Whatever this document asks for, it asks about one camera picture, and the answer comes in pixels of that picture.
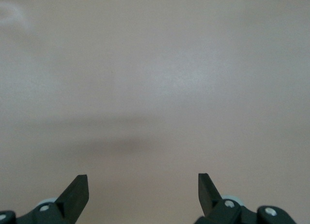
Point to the brown table mat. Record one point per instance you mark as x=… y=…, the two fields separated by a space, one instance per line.
x=169 y=76

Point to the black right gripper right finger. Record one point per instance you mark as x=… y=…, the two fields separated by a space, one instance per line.
x=208 y=197

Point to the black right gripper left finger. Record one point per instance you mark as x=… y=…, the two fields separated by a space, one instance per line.
x=75 y=197

